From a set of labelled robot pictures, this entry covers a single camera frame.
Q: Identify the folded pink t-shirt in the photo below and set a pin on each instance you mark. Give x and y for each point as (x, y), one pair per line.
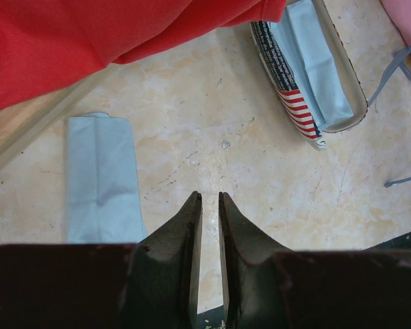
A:
(400, 13)

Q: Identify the narrow blue cleaning cloth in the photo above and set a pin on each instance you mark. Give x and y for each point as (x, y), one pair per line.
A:
(102, 193)

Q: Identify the red tank top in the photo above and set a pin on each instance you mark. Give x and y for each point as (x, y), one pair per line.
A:
(50, 45)

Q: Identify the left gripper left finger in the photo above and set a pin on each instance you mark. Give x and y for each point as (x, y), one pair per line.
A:
(150, 284)

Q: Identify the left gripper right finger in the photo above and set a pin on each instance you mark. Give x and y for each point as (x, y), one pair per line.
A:
(267, 285)

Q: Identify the square blue cleaning cloth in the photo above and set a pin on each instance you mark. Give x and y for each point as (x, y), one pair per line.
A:
(302, 42)

